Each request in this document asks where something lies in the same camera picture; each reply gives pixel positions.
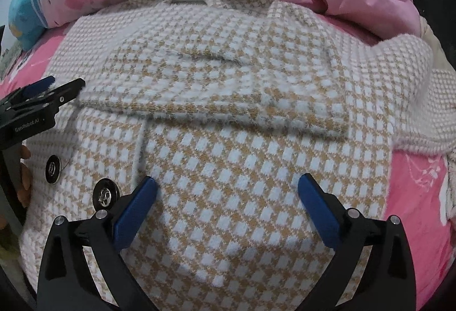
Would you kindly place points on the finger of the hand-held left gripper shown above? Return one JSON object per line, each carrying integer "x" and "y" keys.
{"x": 66, "y": 90}
{"x": 39, "y": 85}

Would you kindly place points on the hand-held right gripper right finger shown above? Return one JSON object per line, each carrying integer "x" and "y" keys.
{"x": 317, "y": 206}

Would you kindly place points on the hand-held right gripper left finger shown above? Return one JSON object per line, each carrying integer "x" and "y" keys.
{"x": 137, "y": 204}

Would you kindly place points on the tan white houndstooth coat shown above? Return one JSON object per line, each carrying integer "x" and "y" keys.
{"x": 228, "y": 111}

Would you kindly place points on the person's left hand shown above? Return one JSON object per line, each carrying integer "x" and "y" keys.
{"x": 25, "y": 183}

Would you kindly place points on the pink floral bed blanket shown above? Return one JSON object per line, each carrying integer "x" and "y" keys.
{"x": 416, "y": 218}

